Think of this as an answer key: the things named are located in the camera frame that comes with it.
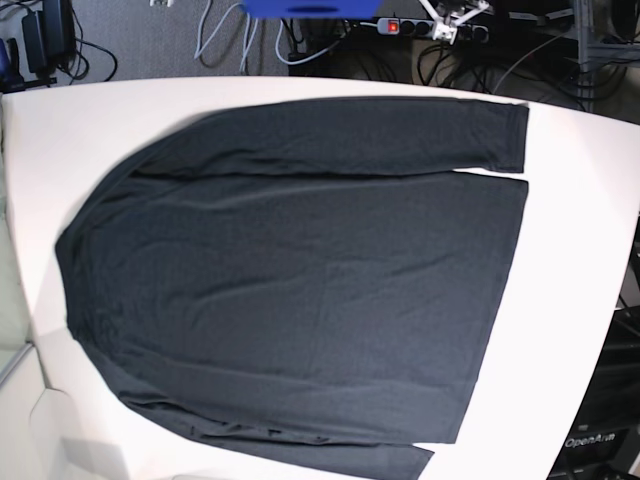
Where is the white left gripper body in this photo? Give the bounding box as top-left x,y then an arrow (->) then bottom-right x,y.
419,0 -> 488,44

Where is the dark grey long-sleeve T-shirt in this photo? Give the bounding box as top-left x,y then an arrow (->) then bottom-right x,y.
55,97 -> 529,479

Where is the blue box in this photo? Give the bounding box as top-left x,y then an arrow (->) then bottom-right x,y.
243,0 -> 381,19

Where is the black equipment on floor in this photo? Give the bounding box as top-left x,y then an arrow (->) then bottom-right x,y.
21,0 -> 77,80

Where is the black OpenArm case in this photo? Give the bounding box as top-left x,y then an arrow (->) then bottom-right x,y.
548,307 -> 639,479

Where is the white power strip red switch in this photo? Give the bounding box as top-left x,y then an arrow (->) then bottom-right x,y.
371,17 -> 489,44

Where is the white cable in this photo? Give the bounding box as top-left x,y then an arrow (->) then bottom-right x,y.
192,0 -> 261,71

